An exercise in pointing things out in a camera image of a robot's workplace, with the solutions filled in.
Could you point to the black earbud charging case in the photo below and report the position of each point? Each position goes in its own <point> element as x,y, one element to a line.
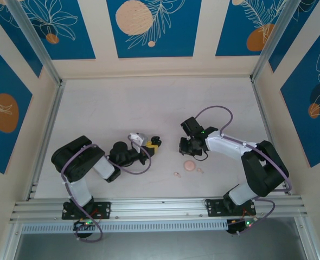
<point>156,140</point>

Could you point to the pink earbud charging case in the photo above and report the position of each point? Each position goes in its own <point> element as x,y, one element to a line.
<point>189,165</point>

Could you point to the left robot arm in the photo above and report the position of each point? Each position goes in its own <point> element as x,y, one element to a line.
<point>76,162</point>

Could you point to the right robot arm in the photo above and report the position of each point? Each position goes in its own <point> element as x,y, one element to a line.
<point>263,168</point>

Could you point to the small circuit board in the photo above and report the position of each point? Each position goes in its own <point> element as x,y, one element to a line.
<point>238,227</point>
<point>85,224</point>

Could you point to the grey metal panel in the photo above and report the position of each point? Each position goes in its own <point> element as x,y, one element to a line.
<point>162,246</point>

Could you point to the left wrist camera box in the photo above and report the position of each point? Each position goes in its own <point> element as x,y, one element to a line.
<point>138,138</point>

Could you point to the aluminium mounting rail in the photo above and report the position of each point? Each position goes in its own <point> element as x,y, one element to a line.
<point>162,208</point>

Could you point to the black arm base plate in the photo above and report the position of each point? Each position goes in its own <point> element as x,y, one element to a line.
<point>217,210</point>
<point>105,210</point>

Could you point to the aluminium table side rail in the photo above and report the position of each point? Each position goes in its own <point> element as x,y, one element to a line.
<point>257,94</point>
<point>51,122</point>

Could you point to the aluminium frame post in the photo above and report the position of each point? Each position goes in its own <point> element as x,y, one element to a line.
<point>36,43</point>
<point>272,40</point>

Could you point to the aluminium frame leg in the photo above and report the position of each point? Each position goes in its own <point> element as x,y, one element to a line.
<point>9,241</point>
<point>310,241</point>

